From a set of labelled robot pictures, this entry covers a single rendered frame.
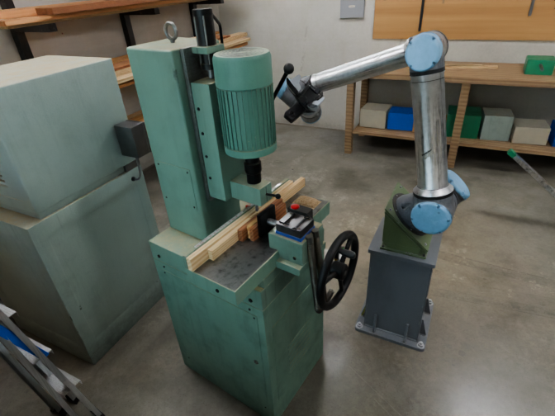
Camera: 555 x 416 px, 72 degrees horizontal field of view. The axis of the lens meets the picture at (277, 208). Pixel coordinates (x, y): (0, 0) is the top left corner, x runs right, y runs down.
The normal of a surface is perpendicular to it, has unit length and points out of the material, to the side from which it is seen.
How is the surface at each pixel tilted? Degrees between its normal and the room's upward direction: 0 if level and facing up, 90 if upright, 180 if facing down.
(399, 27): 90
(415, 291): 90
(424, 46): 79
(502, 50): 90
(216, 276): 0
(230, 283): 0
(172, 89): 90
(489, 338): 0
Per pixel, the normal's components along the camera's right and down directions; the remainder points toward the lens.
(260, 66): 0.60, 0.40
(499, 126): -0.33, 0.52
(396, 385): -0.06, -0.85
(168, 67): -0.56, 0.46
